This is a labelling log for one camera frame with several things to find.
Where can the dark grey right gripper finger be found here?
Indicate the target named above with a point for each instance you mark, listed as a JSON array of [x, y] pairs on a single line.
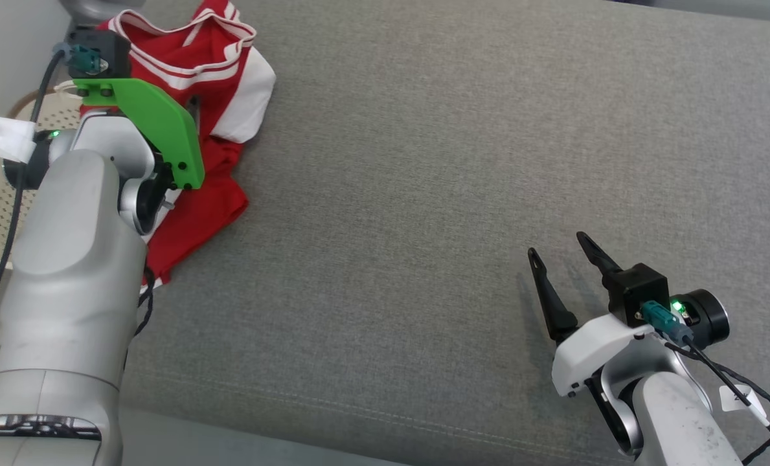
[[598, 257], [556, 317]]

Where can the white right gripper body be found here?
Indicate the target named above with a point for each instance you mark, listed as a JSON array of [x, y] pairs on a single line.
[[585, 353]]

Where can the red white t-shirt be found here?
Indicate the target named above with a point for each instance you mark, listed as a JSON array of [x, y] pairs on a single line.
[[229, 71]]

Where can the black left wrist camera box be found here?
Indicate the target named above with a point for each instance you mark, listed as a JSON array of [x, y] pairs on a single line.
[[106, 52]]

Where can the grey fabric sofa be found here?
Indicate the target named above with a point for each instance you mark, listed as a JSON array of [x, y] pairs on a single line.
[[423, 226]]

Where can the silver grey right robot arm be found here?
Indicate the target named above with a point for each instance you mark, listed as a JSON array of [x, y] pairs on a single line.
[[676, 414]]

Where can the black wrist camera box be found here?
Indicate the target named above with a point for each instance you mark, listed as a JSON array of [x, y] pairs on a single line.
[[637, 288], [106, 52]]

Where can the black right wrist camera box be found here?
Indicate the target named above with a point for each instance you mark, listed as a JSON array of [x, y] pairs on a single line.
[[637, 288]]

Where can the red shorts with white stripes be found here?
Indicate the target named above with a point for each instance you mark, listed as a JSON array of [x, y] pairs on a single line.
[[203, 207]]

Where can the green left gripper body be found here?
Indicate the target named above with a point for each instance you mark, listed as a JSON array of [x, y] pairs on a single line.
[[158, 123]]

